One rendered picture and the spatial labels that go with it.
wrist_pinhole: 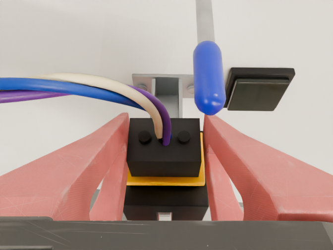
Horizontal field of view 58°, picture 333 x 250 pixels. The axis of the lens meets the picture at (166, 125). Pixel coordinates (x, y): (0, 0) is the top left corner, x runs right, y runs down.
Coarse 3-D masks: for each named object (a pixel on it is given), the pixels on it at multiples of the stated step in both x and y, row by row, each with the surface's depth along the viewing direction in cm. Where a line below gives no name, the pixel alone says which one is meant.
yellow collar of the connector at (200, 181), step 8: (128, 168) 14; (200, 168) 14; (128, 176) 14; (200, 176) 13; (128, 184) 14; (136, 184) 14; (144, 184) 14; (152, 184) 13; (160, 184) 13; (168, 184) 13; (176, 184) 13; (184, 184) 13; (192, 184) 13; (200, 184) 13
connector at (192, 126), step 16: (144, 128) 13; (176, 128) 13; (192, 128) 13; (128, 144) 12; (144, 144) 12; (160, 144) 12; (176, 144) 12; (192, 144) 12; (128, 160) 12; (144, 160) 12; (160, 160) 12; (176, 160) 12; (192, 160) 12; (144, 176) 13; (160, 176) 13; (176, 176) 13; (192, 176) 13
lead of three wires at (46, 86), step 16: (0, 80) 7; (16, 80) 7; (32, 80) 7; (48, 80) 8; (64, 80) 8; (80, 80) 8; (96, 80) 8; (112, 80) 8; (0, 96) 7; (16, 96) 7; (32, 96) 8; (48, 96) 8; (96, 96) 8; (112, 96) 9; (128, 96) 9; (144, 96) 9; (160, 112) 10; (160, 128) 11
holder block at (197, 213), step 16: (128, 192) 14; (144, 192) 14; (160, 192) 14; (176, 192) 14; (192, 192) 14; (128, 208) 14; (144, 208) 14; (160, 208) 14; (176, 208) 14; (192, 208) 14
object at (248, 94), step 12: (240, 72) 19; (252, 72) 19; (264, 72) 19; (276, 72) 19; (288, 72) 19; (228, 84) 20; (240, 84) 19; (252, 84) 19; (264, 84) 19; (276, 84) 19; (288, 84) 19; (228, 96) 21; (240, 96) 20; (252, 96) 20; (264, 96) 20; (276, 96) 20; (228, 108) 21; (240, 108) 21; (252, 108) 21; (264, 108) 21
